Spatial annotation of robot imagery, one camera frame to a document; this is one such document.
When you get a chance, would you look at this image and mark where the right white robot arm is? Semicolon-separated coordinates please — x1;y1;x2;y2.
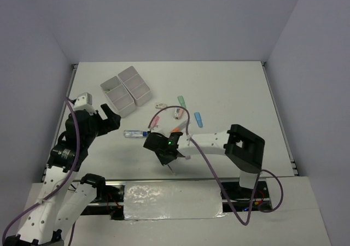
143;124;265;197

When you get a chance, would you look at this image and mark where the orange grey highlighter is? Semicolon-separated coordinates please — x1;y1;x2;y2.
171;120;191;133

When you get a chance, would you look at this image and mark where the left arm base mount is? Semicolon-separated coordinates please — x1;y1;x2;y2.
68;173;125;220

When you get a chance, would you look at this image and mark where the clear bottle blue cap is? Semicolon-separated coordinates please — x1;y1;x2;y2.
123;130;148;138

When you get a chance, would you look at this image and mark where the pink transparent lead case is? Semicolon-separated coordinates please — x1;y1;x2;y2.
150;115;160;127

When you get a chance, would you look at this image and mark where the left white divided container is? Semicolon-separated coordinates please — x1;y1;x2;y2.
100;76;136;118

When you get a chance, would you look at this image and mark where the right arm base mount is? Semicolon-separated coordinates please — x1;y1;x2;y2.
222;180;272;212

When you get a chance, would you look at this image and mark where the white divided container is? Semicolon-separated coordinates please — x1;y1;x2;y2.
100;76;136;118
117;66;152;107

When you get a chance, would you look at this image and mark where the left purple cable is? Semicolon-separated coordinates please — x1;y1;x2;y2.
0;97;81;246

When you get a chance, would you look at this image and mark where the blue transparent case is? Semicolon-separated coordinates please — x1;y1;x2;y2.
194;112;203;128

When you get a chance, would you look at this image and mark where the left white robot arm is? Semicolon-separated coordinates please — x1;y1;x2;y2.
2;103;121;245

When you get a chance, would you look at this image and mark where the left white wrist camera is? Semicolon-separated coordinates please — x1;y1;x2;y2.
73;92;95;114

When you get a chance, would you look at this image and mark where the pink white mini stapler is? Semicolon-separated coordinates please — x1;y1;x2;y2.
174;108;183;120

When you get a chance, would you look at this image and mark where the green transparent case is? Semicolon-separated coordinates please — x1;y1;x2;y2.
177;95;187;109

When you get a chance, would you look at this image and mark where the right white divided container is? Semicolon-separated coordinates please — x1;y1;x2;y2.
117;66;152;107

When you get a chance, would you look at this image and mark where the staples box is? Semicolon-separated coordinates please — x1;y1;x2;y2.
155;102;167;109

